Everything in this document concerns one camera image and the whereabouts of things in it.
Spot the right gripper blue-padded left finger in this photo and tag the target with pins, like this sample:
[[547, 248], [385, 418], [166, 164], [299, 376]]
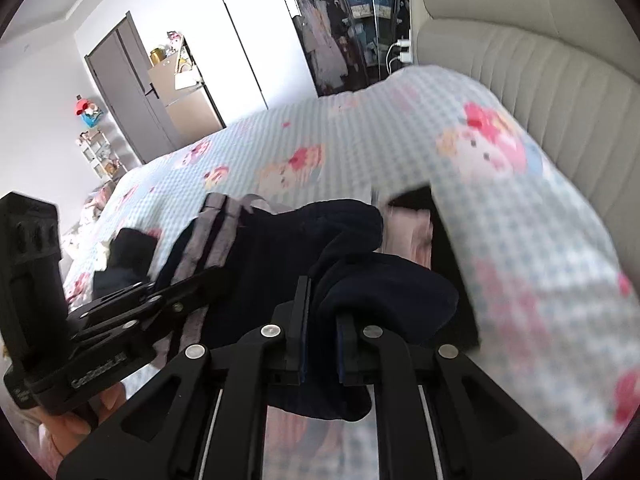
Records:
[[204, 415]]

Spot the person left hand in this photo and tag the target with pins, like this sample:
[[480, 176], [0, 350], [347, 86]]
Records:
[[65, 432]]

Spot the white wardrobe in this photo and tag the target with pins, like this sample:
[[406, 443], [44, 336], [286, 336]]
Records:
[[247, 50]]

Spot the clothes rack with garments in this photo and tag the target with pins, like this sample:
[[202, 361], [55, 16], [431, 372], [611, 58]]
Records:
[[347, 43]]

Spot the beige refrigerator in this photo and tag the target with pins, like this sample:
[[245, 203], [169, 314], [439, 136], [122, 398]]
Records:
[[181, 88]]

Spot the small white shelf rack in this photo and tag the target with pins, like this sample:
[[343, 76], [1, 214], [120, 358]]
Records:
[[100, 155]]

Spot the grey padded headboard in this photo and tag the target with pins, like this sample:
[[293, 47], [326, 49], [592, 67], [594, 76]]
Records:
[[568, 72]]

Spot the black jacket on bed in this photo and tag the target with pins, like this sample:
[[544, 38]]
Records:
[[128, 262]]

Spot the blue checkered cartoon blanket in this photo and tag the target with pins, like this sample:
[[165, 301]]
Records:
[[554, 289]]

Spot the folded black garment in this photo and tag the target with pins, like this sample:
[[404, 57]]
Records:
[[461, 330]]

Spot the red blue plush toy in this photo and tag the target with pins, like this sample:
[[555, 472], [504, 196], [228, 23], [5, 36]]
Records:
[[88, 111]]

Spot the navy striped track pants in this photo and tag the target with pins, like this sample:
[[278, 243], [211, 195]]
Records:
[[250, 261]]

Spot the folded pink garment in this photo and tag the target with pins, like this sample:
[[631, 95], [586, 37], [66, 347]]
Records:
[[408, 234]]

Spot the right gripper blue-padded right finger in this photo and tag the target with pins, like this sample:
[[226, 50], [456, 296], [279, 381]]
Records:
[[439, 416]]

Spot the grey door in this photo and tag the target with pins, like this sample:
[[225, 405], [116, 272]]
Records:
[[120, 68]]

